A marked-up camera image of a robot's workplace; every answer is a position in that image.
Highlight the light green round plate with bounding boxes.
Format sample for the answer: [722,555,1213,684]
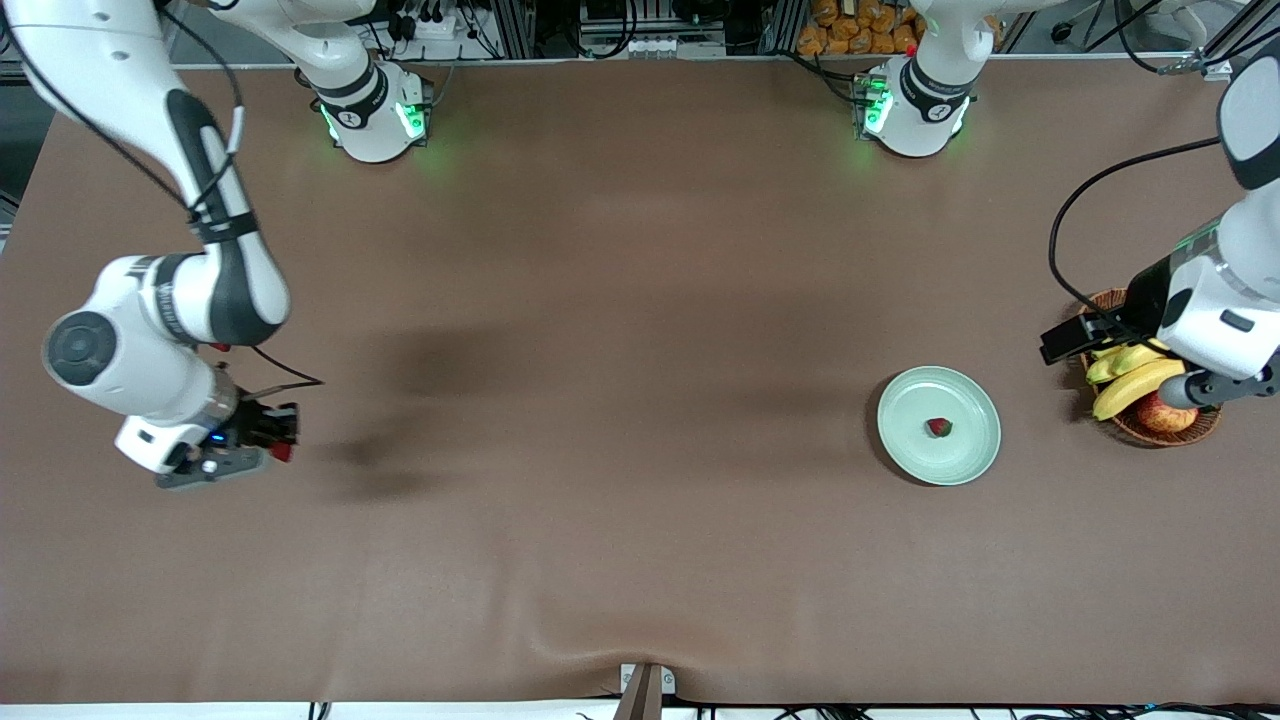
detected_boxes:
[877,365,1002,488]

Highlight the brown wicker basket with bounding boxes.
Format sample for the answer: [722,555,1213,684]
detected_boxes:
[1073,288,1223,448]

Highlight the red apple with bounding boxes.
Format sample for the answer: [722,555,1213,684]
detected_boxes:
[1137,392,1199,434]

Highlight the brown tablecloth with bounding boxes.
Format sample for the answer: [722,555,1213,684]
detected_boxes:
[0,55,1280,706]

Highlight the orange snack bag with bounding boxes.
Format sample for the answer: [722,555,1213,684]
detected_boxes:
[797,0,923,56]

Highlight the white power strip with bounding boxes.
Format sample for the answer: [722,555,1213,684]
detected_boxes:
[385,8,471,43]

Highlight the white terminal strip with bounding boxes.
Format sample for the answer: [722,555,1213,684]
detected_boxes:
[625,38,726,59]

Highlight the aluminium frame rail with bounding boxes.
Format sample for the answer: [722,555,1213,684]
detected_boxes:
[1160,0,1280,81]

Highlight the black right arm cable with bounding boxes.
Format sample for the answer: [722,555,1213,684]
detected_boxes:
[0,0,326,401]

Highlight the aluminium frame post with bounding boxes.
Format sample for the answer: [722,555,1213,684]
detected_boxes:
[497,0,538,59]
[765,0,806,56]

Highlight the metal bracket with brown post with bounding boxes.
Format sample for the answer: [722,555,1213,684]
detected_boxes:
[612,662,677,720]

